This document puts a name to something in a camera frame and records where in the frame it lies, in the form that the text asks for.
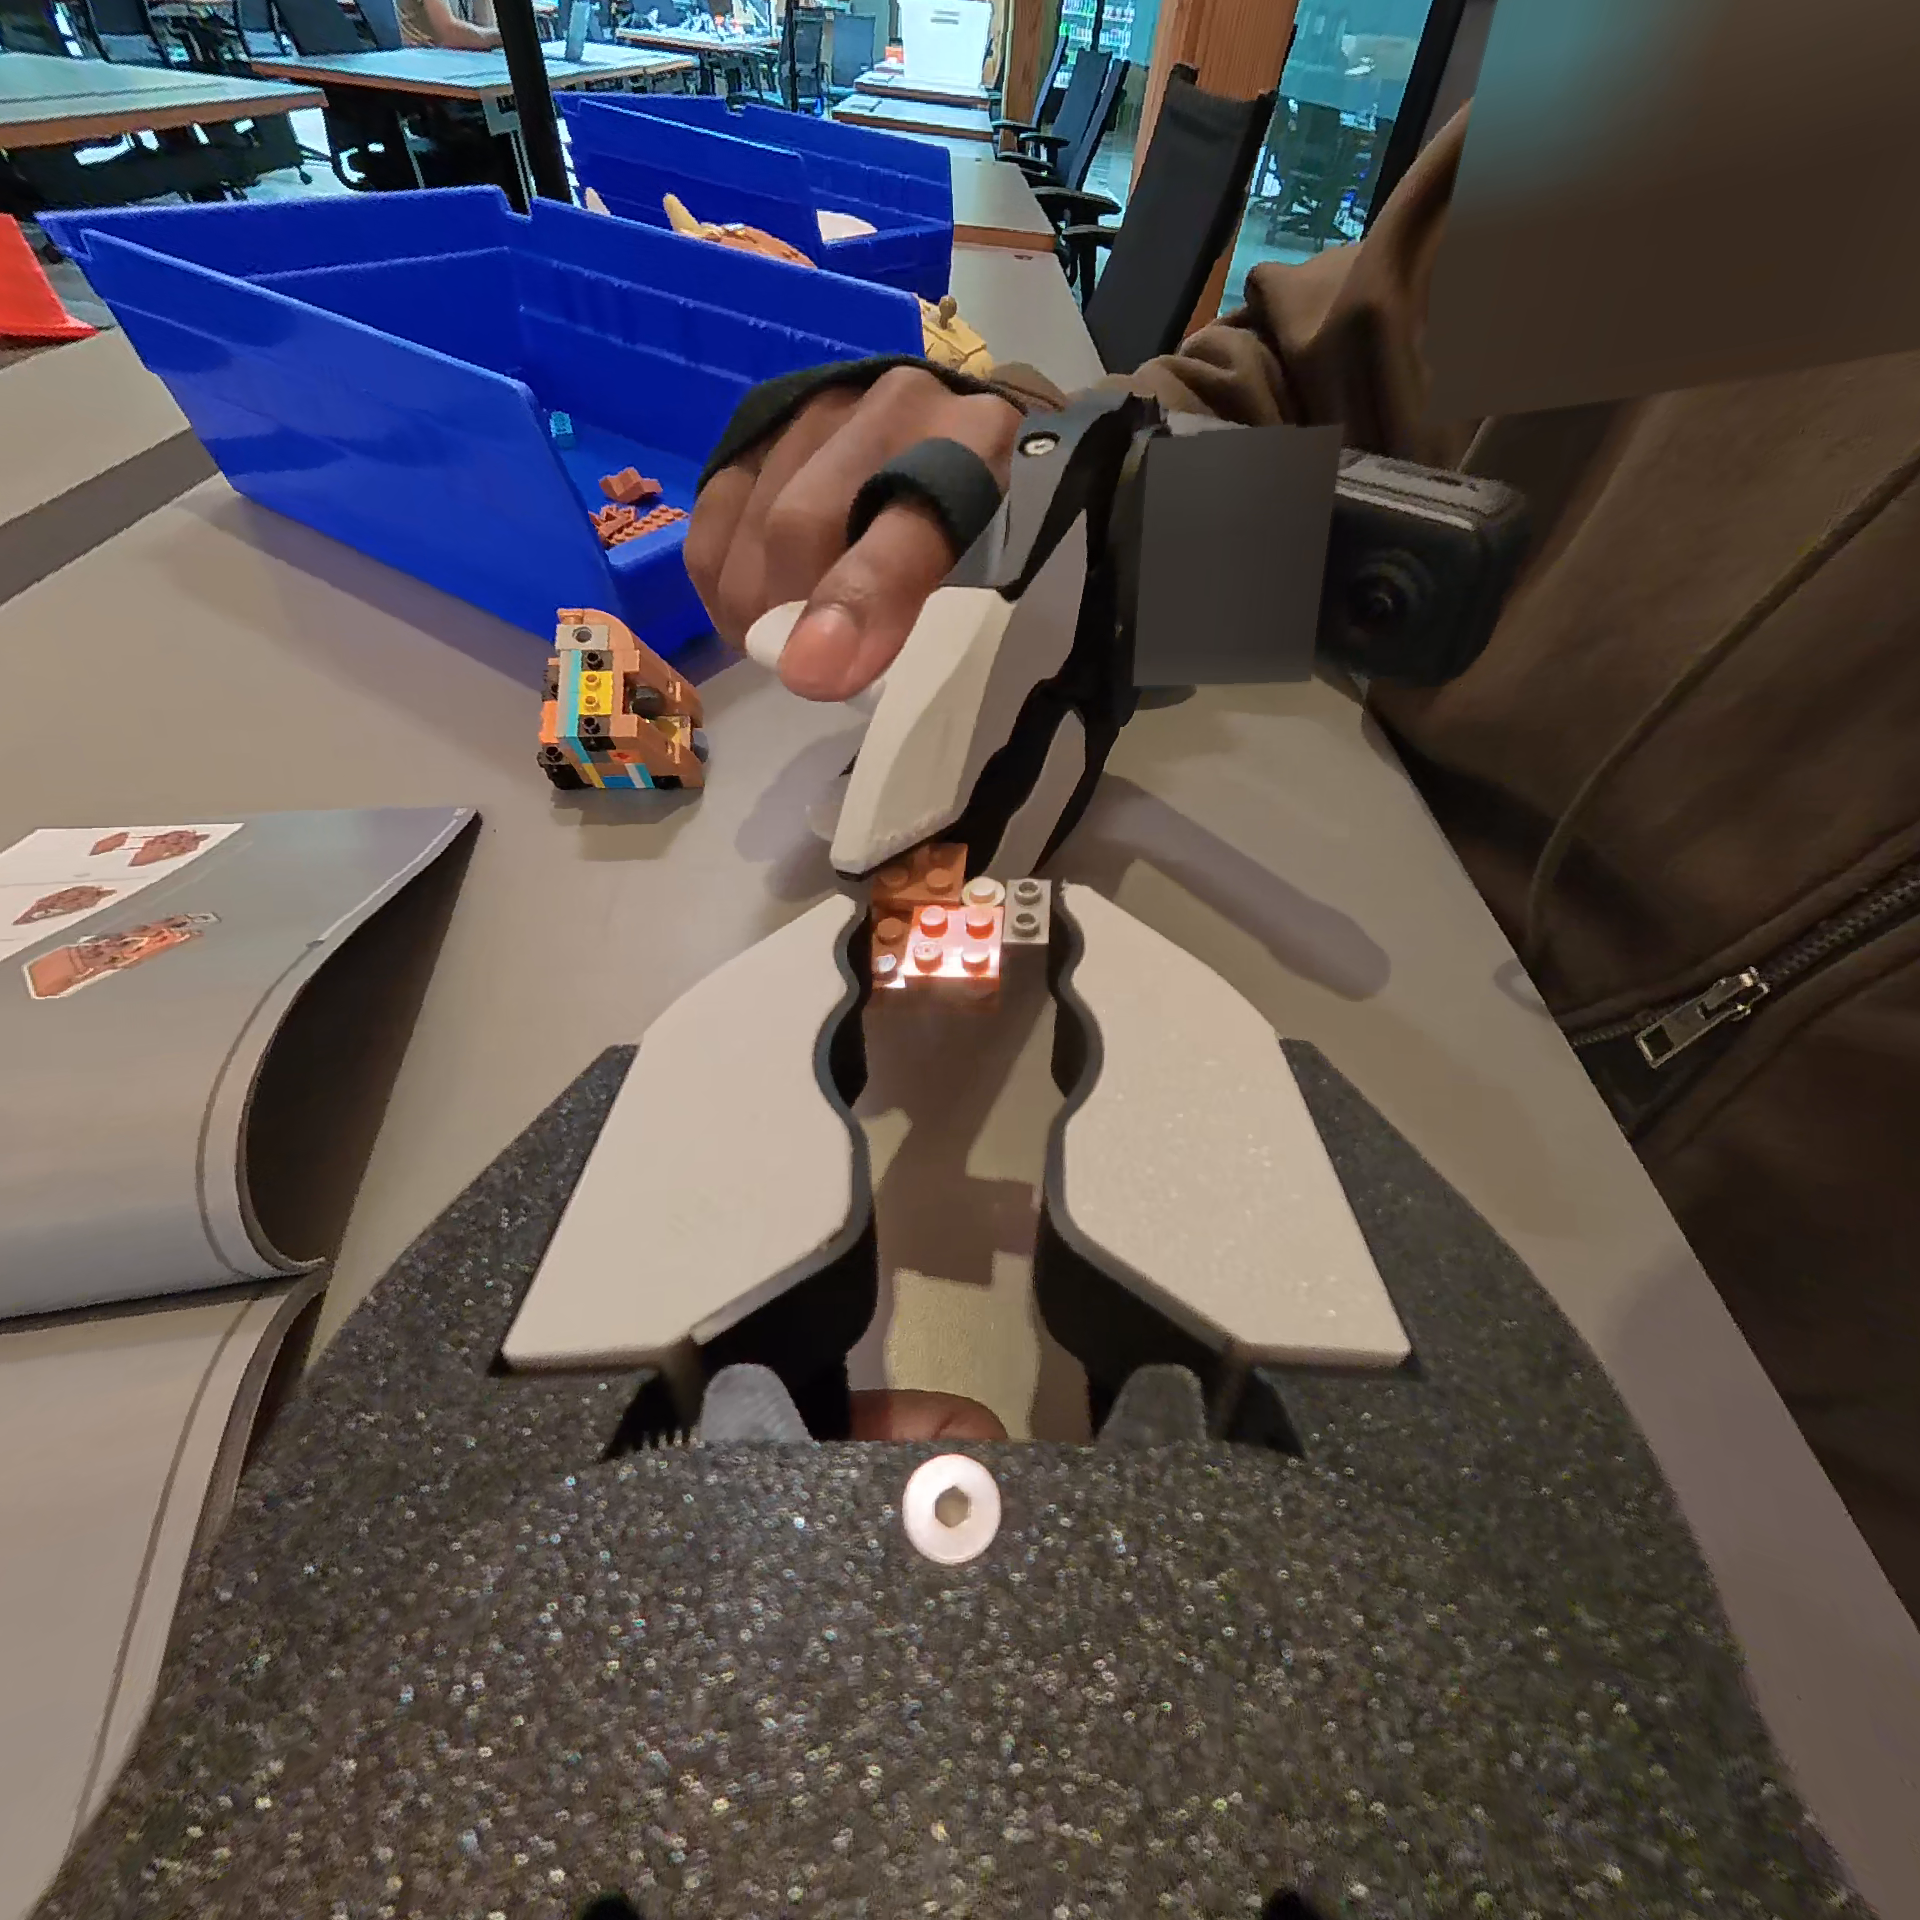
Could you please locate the wooden post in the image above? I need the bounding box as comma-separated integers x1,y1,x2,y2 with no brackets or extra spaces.
1170,0,1299,109

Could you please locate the grey desk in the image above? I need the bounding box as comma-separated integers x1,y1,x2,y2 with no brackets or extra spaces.
0,152,1920,1920

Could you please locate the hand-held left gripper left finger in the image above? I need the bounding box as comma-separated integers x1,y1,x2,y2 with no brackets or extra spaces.
498,897,880,1378

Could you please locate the grey instruction booklet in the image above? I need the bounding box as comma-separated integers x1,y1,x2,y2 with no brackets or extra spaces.
0,807,483,1847

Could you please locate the pile of orange bricks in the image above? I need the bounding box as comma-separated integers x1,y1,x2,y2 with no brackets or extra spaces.
586,464,693,550

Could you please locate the brick vehicle model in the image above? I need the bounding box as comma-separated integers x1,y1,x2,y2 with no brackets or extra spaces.
537,603,710,799

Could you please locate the orange traffic cone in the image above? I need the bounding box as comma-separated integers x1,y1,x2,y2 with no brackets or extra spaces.
0,214,97,345

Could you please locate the person's brown jacket torso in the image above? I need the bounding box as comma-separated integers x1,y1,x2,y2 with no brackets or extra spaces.
1357,359,1920,1624

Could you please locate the black mesh chair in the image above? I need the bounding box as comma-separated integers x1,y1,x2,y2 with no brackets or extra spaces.
1078,65,1277,377

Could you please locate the blue storage bin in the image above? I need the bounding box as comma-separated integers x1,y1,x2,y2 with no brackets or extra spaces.
36,189,923,663
555,90,957,303

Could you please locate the orange brick assembly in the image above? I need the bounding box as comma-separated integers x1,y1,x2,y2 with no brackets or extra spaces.
866,843,1057,1003

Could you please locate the wood-edged long table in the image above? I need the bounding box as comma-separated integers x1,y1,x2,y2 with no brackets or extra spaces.
0,53,329,160

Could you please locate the person's right hand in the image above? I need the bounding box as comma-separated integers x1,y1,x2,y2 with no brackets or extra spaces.
684,365,1041,706

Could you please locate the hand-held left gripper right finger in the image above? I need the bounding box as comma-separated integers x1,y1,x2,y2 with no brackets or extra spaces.
1038,883,1418,1376

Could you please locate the black pole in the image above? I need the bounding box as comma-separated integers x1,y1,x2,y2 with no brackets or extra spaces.
496,0,578,205

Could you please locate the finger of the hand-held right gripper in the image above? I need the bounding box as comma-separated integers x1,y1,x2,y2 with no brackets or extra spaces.
1008,702,1123,883
826,585,1034,883

